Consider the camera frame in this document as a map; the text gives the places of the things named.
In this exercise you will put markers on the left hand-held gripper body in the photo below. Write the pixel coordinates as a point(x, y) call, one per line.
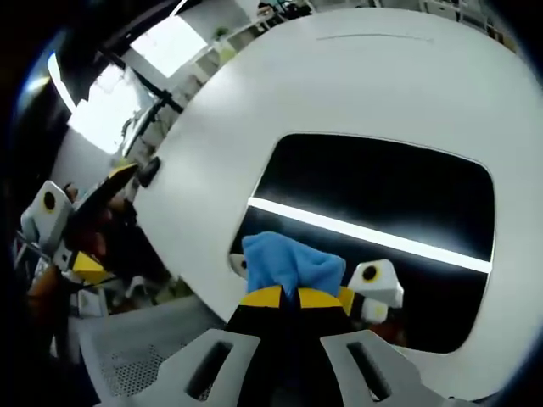
point(46, 216)

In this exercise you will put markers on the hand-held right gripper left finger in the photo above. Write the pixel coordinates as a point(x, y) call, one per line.
point(212, 364)

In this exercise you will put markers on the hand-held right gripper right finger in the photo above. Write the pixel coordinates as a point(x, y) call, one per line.
point(373, 369)

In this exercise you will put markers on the blue cleaning cloth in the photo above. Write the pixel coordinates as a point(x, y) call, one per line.
point(292, 265)

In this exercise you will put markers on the dark mirror with white frame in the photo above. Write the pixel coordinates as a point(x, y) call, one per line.
point(382, 191)

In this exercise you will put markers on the white perforated basket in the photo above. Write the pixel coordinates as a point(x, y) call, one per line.
point(127, 360)

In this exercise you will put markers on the black tripod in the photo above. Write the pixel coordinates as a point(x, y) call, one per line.
point(148, 85)

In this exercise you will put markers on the green potted plant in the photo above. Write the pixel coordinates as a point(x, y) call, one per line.
point(220, 34)

